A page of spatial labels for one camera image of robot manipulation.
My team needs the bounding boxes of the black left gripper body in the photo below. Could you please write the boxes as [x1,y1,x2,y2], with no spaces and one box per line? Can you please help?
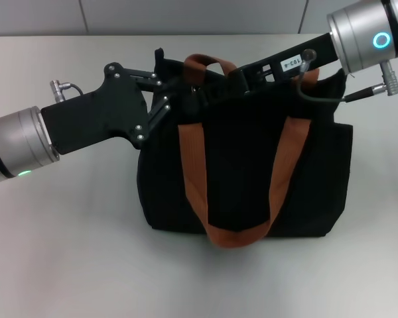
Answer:
[40,62,151,155]

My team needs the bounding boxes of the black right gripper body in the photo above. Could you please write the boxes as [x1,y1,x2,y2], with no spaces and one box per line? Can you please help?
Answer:
[234,31,340,93]

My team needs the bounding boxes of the black fabric bag brown handles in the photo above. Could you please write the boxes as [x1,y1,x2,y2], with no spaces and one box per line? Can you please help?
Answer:
[136,48,354,250]

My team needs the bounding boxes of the left wrist connector cable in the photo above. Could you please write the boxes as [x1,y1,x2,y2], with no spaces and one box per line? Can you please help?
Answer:
[50,79,84,99]

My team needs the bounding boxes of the wrist connector cable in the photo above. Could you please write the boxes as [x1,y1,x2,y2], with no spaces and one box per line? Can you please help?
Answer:
[297,48,398,104]
[50,79,84,99]

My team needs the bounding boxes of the right wrist connector cable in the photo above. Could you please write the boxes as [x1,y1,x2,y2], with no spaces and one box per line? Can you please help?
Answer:
[297,48,398,104]

